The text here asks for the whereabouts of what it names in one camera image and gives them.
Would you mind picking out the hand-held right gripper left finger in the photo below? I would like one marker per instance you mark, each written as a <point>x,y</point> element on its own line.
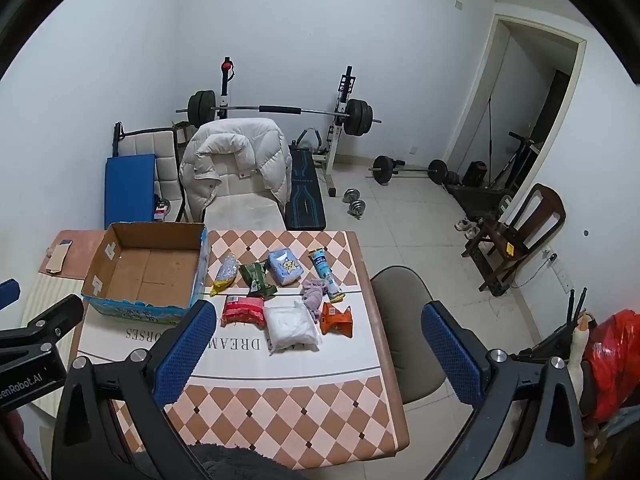
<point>184,352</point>

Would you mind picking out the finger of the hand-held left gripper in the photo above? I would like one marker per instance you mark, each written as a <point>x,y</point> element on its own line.
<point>9,292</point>
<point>50,320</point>

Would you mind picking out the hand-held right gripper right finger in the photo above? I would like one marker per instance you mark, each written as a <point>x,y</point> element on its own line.
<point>450,355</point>

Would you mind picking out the red packet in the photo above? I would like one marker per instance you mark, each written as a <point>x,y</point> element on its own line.
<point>242,312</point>

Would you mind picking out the yellow silver snack packet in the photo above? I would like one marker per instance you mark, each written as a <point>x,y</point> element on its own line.
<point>226,272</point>

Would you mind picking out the cardboard box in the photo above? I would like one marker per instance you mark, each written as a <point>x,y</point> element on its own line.
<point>145,270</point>

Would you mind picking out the green snack packet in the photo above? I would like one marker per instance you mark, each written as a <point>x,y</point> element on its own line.
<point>257,280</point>

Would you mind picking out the white plastic bag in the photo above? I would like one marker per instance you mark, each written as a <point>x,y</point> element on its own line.
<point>290,327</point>

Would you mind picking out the orange snack packet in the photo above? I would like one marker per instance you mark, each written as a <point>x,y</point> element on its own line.
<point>336,320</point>

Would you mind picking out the light blue tissue pack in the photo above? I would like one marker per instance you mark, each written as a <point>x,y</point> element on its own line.
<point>285,267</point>

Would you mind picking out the grey cloth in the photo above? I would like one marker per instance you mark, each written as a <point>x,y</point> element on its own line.
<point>314,297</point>

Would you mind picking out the blue white tube packet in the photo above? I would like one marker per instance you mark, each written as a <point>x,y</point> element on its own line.
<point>325,272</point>

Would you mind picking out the small cardboard piece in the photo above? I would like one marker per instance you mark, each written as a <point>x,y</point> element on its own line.
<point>56,262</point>

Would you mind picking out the grey round chair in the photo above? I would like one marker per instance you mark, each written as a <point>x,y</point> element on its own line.
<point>400,310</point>

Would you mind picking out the smartphone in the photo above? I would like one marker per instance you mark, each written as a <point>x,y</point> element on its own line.
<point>64,249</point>

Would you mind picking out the brown mat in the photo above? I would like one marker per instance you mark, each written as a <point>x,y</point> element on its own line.
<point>82,250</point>

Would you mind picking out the black router with antennas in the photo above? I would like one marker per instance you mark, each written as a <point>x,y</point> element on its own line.
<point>550,344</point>

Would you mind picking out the dark grey fleece clothing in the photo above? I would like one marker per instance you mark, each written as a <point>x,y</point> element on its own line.
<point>225,465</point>

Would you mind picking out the white sneaker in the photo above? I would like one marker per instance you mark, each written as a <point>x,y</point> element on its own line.
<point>473,232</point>
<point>461,225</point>

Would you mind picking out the white elongated object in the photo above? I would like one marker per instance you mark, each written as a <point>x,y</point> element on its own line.
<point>577,355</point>

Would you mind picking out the beige upholstered chair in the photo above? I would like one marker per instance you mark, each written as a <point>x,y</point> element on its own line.
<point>245,212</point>

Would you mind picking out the blue folded mat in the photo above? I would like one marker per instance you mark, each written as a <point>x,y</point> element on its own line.
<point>127,185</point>

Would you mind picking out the black exercise machine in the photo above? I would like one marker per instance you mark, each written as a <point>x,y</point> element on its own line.
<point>480,197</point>

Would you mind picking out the red plastic bag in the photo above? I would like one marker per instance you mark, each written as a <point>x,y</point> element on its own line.
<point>615,350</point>

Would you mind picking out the chrome dumbbell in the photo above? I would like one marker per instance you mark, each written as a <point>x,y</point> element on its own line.
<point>351,196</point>
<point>359,209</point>

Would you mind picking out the dark wooden chair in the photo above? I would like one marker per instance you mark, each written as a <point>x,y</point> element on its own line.
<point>545,210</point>

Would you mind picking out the black speaker box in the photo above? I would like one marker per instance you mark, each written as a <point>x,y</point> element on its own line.
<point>475,172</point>

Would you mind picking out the black blue weight bench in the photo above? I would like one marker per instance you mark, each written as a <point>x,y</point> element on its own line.
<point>302,195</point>

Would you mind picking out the white quilted chair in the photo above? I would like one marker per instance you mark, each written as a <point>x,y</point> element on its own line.
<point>145,145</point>

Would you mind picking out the chair with white jacket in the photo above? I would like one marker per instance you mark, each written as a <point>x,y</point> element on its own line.
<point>235,160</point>

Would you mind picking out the short barbell with black plates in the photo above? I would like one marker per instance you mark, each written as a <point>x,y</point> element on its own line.
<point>382,165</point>

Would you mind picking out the white barbell rack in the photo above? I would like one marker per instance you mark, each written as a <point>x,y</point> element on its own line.
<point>332,135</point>

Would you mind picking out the long barbell with black plates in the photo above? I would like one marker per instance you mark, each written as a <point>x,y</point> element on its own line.
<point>280,109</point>

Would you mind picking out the wall socket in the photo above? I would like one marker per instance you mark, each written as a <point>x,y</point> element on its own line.
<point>562,280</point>

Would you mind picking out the door frame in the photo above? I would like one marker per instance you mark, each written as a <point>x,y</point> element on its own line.
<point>577,90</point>

